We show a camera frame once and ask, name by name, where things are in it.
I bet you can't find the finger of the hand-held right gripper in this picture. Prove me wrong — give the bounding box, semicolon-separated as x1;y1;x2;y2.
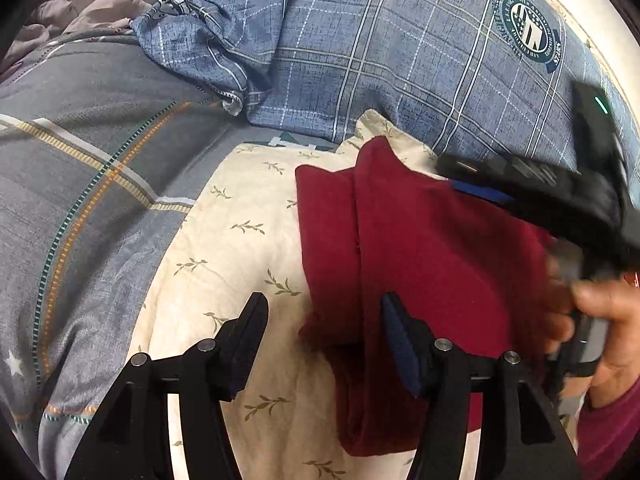
437;152;532;212

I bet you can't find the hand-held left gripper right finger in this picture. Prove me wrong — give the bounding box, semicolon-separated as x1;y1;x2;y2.
381;292;583;480

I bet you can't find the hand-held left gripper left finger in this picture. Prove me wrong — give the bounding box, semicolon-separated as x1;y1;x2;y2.
64;291;271;480

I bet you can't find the red knit garment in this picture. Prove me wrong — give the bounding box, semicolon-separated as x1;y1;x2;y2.
295;136;576;458

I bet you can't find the person's right forearm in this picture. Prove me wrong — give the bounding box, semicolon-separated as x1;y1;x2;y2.
575;375;640;480

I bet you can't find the person's right hand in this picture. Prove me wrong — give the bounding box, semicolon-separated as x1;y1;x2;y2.
542;250;640;413

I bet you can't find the cream leaf-print pillow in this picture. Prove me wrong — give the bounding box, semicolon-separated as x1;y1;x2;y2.
127;109;581;480

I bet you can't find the blue plaid quilt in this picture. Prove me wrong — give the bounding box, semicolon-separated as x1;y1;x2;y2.
131;0;640;181

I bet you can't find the grey striped bed sheet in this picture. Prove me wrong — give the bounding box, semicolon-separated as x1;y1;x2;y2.
0;35;341;480

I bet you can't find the grey-beige crumpled cloth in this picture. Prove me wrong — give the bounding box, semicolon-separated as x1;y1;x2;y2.
0;0;151;81

